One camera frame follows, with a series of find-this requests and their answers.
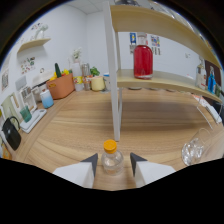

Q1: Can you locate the clear bottle orange cap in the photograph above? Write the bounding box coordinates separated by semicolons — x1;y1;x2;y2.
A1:
100;139;125;176

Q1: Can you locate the green cup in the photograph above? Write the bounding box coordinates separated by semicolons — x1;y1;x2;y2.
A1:
19;105;33;123

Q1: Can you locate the white and blue cup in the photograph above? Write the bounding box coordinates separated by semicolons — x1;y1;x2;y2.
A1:
39;89;55;109

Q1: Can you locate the white yellow paper cup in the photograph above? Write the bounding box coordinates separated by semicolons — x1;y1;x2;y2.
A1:
73;75;85;92

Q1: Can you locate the clear glass tumbler with ice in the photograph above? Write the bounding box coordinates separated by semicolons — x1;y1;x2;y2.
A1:
181;127;215;167

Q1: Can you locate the white scale tray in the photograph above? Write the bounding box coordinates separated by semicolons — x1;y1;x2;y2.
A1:
19;108;48;134

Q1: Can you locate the black kettle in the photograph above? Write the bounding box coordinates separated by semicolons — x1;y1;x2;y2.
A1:
1;116;22;152

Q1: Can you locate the white notebook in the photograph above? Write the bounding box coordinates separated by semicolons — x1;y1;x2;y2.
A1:
192;94;223;124

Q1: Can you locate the orange storage basket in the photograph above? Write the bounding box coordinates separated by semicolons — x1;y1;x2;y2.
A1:
45;73;76;100

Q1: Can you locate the yellow mug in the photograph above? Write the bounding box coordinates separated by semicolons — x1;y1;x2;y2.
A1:
90;75;106;92

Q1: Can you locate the blue and white bowl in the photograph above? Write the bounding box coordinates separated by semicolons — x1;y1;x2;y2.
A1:
102;73;111;92

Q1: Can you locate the green potted plant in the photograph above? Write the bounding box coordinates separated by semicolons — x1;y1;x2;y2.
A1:
89;66;101;78

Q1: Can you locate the steel tumbler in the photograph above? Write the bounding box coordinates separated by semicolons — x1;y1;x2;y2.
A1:
81;62;92;78

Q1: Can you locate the green toy cucumber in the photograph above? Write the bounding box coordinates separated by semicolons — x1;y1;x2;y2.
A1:
54;62;63;79

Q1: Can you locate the clear bottle red label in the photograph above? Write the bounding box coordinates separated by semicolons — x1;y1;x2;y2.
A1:
195;59;208;90

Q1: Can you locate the red liquid bottle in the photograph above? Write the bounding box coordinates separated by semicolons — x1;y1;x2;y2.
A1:
133;33;154;80

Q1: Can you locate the white flower vase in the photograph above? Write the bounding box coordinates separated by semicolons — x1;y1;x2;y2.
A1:
72;47;83;64

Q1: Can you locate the white frame stand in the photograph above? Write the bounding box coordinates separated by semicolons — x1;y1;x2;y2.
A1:
19;85;38;113

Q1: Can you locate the grey wall panel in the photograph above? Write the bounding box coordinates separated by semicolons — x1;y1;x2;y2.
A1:
14;75;28;91

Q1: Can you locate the two-tier wooden rack white frame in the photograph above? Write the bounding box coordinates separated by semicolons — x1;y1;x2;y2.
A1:
102;0;224;142

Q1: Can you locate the wall sticker cluster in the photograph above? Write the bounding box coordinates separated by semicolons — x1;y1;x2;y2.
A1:
19;56;37;75

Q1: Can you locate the multicoloured wall poster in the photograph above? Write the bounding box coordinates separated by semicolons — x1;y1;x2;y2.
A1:
150;35;162;48

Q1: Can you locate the blue wall poster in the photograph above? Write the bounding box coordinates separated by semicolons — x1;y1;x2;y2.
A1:
129;32;138;46

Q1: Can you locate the wooden wall shelf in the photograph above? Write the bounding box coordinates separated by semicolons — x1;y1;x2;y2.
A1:
17;37;52;54

